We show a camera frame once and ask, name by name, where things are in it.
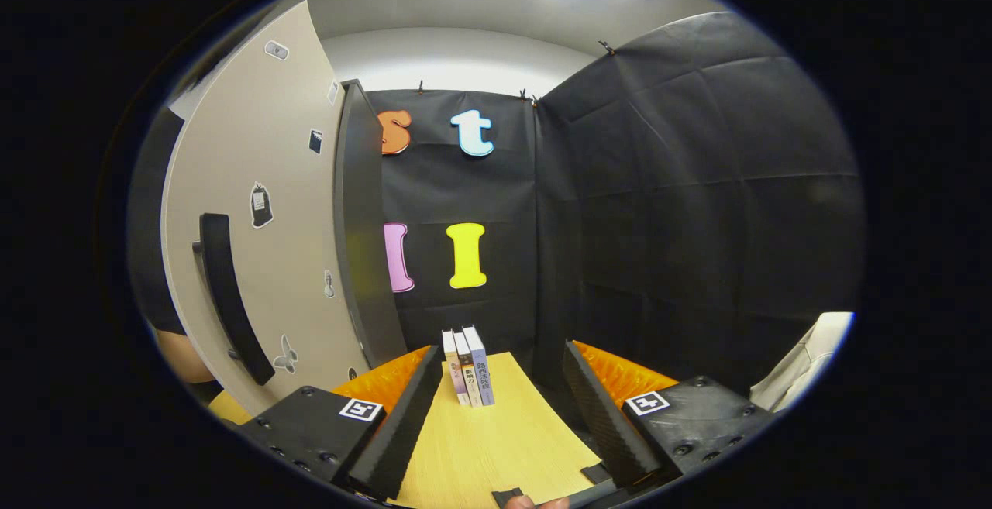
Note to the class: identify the white cloth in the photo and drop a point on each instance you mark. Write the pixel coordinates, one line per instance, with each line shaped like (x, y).
(798, 362)

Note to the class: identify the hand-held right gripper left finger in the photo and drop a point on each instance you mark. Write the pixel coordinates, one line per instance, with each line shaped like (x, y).
(391, 439)

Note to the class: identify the blue-grey spine book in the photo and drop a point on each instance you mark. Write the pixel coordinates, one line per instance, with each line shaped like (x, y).
(484, 369)

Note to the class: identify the beige cabinet door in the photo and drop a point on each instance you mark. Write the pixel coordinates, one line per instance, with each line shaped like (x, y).
(232, 145)

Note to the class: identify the pink cover book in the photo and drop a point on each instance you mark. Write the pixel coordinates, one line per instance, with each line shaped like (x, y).
(453, 369)

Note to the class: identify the black backdrop cloth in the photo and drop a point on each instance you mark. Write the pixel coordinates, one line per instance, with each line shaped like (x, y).
(697, 183)

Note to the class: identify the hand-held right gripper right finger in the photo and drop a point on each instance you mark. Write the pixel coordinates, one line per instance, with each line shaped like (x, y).
(608, 431)

